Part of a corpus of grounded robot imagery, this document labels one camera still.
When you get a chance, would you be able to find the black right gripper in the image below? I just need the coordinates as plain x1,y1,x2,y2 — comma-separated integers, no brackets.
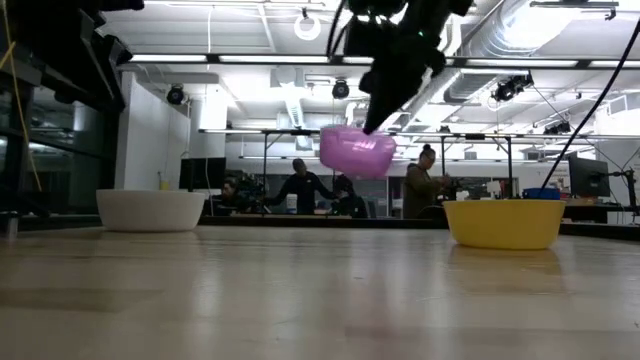
358,34,447,136

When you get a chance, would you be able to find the purple translucent bowl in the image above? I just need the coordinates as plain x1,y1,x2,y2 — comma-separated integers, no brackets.
319,125,398,181

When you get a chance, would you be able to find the person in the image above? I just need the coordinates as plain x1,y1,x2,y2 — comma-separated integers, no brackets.
202,177,251,217
329,174,370,219
267,157,335,216
402,143,451,220

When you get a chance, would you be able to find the yellow plate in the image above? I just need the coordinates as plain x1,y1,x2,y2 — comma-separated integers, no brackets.
442,198,568,251

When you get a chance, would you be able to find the black computer monitor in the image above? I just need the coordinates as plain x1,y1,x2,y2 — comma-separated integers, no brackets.
567,152,612,199
178,157,228,191

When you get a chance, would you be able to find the white ring lamp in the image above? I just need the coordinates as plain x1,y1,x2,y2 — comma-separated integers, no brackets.
293,13,323,42

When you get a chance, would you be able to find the black aluminium table frame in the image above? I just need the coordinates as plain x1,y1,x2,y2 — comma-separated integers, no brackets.
0,213,640,242

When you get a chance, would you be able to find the black ceiling camera rig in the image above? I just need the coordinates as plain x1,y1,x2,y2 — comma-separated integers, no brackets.
490,72,535,104

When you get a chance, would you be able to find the black cable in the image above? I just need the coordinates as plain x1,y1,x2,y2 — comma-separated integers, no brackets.
539,18,640,191

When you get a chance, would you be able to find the yellow cable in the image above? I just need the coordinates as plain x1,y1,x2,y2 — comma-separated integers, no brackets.
0,0,44,194

